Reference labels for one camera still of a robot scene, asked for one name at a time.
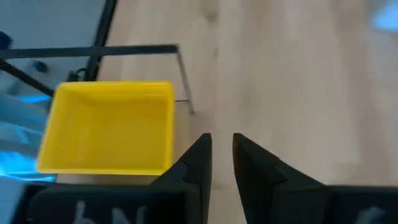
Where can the yellow slotted plastic basket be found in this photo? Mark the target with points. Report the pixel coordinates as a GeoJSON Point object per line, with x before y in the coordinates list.
{"type": "Point", "coordinates": [109, 130]}

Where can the black metal shelf frame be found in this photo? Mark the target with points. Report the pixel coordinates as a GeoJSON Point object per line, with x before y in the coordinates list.
{"type": "Point", "coordinates": [93, 51]}

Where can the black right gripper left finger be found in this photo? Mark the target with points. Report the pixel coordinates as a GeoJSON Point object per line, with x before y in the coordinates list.
{"type": "Point", "coordinates": [149, 205]}

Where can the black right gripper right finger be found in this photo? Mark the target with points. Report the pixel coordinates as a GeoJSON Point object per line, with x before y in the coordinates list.
{"type": "Point", "coordinates": [295, 202]}

